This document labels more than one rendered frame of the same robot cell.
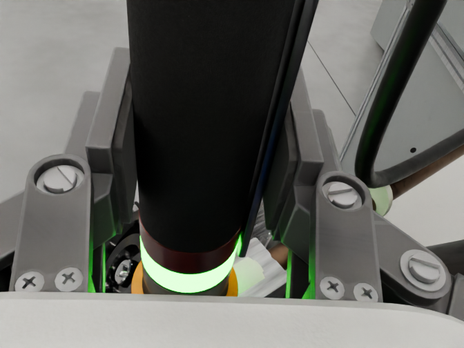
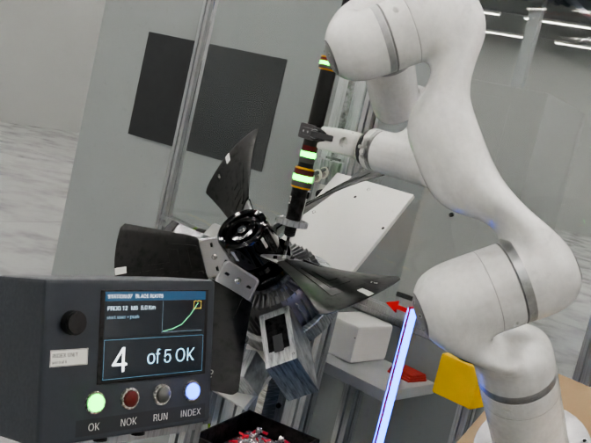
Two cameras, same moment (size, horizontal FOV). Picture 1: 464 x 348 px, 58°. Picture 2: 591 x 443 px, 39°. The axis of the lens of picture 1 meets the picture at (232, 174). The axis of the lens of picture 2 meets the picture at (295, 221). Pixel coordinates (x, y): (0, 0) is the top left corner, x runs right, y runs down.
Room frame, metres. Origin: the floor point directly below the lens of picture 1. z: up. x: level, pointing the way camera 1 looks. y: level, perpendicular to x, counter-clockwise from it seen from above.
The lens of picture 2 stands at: (-1.30, 1.15, 1.50)
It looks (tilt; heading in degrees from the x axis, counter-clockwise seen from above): 7 degrees down; 320
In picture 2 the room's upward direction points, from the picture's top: 13 degrees clockwise
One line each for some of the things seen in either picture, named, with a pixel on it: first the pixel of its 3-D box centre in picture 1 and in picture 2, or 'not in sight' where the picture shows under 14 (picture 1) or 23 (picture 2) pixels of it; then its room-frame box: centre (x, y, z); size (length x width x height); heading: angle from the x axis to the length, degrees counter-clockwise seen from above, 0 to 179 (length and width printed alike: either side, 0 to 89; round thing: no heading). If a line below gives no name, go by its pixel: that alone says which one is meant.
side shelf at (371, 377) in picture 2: not in sight; (359, 367); (0.28, -0.51, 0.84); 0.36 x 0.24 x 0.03; 9
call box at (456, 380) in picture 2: not in sight; (474, 381); (-0.23, -0.34, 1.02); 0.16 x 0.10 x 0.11; 99
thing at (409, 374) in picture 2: not in sight; (407, 373); (0.18, -0.59, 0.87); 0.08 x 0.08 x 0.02; 4
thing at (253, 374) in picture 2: not in sight; (246, 371); (0.11, 0.01, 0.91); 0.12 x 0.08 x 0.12; 99
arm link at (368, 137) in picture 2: not in sight; (375, 149); (-0.09, -0.02, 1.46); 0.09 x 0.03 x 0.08; 99
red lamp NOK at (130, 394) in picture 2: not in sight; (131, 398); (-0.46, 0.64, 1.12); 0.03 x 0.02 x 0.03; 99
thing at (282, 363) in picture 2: not in sight; (288, 352); (0.04, -0.03, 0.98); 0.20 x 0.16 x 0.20; 99
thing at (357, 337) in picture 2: not in sight; (351, 334); (0.36, -0.53, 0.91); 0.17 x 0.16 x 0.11; 99
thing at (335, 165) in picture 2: not in sight; (329, 171); (0.52, -0.44, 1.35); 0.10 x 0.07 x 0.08; 134
